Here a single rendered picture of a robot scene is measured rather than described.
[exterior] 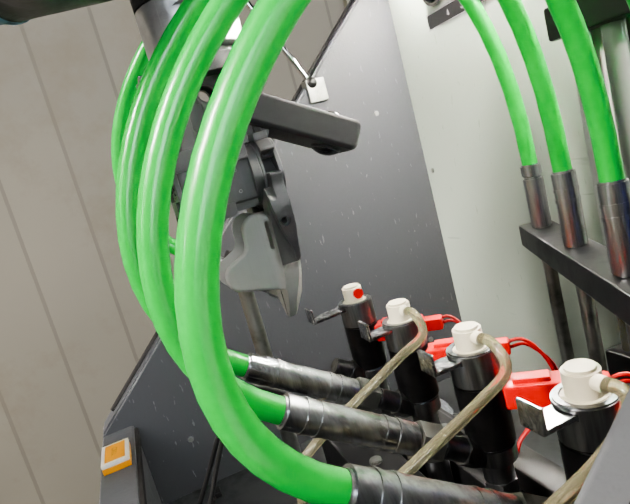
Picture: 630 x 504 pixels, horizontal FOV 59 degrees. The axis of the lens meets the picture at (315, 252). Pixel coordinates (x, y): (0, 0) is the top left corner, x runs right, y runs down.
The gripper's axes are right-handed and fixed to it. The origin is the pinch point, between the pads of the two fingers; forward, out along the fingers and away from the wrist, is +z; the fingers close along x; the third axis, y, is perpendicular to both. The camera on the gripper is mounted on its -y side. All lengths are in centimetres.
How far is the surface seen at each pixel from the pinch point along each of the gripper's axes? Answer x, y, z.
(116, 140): -11.8, 9.5, -17.1
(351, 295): 3.1, -3.8, 0.6
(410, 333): 11.8, -3.9, 1.9
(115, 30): -164, -7, -68
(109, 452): -19.8, 20.4, 14.7
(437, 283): -28.6, -29.5, 12.8
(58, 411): -161, 51, 51
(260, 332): -10.8, 1.8, 5.0
